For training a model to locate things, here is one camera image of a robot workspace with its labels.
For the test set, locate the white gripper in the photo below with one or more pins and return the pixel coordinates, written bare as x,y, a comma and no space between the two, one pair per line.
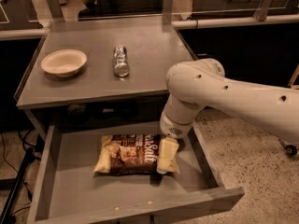
172,129

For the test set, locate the brown chip bag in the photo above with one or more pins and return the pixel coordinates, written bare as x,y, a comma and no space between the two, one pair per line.
128,154

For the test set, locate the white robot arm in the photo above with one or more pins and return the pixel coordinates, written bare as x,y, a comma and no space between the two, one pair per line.
195,85

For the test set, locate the grey counter cabinet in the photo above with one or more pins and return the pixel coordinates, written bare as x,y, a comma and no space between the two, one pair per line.
150,53

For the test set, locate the open grey top drawer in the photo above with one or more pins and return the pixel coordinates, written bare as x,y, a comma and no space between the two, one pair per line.
68,192

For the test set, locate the silver drink can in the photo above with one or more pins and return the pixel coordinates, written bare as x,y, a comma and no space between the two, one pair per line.
120,64

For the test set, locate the wheeled cart base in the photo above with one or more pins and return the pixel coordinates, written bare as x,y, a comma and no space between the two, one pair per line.
290,150

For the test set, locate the white paper bowl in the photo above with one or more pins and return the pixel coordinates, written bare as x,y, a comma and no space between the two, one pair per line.
64,63

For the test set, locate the black floor pole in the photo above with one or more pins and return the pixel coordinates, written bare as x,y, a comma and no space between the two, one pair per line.
15,186

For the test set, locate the person in dark clothes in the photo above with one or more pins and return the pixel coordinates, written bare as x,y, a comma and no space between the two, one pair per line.
102,8

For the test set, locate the white horizontal rail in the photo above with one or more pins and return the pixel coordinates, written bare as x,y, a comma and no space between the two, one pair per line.
142,22

